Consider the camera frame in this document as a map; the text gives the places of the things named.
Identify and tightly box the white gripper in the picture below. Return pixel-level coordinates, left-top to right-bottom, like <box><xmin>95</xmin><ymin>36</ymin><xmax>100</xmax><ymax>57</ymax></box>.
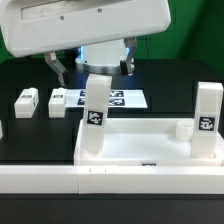
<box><xmin>0</xmin><ymin>0</ymin><xmax>171</xmax><ymax>86</ymax></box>

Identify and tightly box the white desk tabletop tray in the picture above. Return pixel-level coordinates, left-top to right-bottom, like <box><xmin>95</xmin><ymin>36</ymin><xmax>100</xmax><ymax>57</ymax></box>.
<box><xmin>74</xmin><ymin>118</ymin><xmax>224</xmax><ymax>166</ymax></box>

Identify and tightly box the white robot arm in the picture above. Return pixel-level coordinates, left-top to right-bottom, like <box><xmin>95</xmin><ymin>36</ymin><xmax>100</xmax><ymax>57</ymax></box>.
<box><xmin>0</xmin><ymin>0</ymin><xmax>171</xmax><ymax>85</ymax></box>

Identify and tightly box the white fiducial marker sheet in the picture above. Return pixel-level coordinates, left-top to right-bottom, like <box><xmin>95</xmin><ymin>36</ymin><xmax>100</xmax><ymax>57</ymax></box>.
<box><xmin>66</xmin><ymin>89</ymin><xmax>148</xmax><ymax>108</ymax></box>

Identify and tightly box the white left edge block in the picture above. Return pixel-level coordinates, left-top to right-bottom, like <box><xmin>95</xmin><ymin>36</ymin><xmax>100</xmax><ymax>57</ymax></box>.
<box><xmin>0</xmin><ymin>120</ymin><xmax>3</xmax><ymax>140</ymax></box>

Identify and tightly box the white front fence bar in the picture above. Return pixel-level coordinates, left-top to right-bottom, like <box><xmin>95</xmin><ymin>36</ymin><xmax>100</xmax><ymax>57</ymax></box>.
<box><xmin>0</xmin><ymin>165</ymin><xmax>224</xmax><ymax>194</ymax></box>

